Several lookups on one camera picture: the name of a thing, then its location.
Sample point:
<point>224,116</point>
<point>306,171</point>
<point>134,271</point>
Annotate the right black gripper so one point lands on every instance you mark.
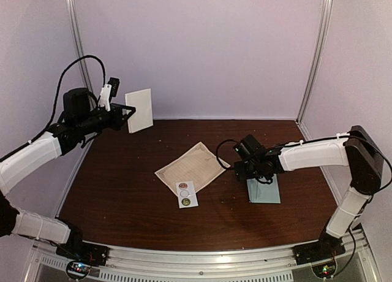
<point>241,174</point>

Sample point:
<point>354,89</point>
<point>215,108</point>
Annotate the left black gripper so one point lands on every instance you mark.
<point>118,121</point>

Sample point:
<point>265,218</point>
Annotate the white letter paper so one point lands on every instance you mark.
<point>143,116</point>

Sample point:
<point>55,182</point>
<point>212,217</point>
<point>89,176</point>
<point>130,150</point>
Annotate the light blue envelope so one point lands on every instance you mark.
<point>262,193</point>

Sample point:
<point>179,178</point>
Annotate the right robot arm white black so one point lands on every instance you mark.
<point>354,150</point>

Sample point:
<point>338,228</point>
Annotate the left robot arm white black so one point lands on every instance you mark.
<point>83,114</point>

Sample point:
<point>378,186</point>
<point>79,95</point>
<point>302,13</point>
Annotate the beige decorated lined sheet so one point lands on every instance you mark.
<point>198,165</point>

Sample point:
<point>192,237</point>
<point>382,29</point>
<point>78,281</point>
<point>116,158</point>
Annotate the white sticker sheet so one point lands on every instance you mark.
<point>187,197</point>

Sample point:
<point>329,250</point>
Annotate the right circuit board with LEDs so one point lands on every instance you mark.
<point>327,270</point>

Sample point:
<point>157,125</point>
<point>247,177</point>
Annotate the circuit board with leds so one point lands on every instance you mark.
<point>327,270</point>
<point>80,268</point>

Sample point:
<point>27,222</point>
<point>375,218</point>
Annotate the left circuit board with LEDs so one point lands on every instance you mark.
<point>80,268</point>

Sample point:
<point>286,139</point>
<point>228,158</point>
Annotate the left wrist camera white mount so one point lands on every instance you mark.
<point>108,91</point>

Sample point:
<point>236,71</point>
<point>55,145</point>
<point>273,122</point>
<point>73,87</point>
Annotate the front aluminium rail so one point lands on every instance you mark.
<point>278,263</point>

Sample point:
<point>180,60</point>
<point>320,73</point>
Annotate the right aluminium frame post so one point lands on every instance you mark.
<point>325,17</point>

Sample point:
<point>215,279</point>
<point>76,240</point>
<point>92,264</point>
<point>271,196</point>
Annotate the aluminium frame post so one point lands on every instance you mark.
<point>78,44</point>
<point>325,17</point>

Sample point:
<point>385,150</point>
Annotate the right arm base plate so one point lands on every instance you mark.
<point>316,251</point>

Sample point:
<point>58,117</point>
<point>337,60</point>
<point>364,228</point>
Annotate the left aluminium frame post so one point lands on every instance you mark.
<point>78,44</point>

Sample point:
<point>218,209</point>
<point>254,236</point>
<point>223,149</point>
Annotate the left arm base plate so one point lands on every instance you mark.
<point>91,254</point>

